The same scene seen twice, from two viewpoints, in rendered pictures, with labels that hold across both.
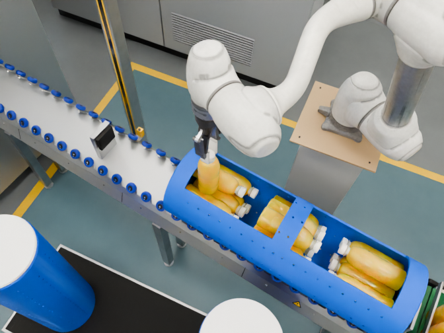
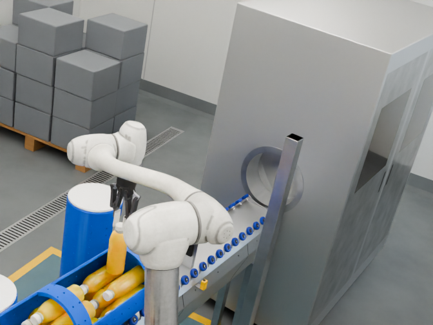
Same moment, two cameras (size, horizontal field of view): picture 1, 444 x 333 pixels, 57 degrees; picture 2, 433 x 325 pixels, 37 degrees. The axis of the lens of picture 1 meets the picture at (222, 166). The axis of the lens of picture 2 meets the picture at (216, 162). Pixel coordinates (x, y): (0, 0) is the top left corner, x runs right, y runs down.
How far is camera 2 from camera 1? 2.31 m
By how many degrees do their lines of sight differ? 67
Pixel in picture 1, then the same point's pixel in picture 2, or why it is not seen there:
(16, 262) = (84, 203)
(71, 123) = (213, 246)
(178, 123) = not seen: outside the picture
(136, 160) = not seen: hidden behind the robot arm
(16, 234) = (105, 204)
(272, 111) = (88, 144)
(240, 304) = (9, 296)
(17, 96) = (241, 222)
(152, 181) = not seen: hidden behind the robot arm
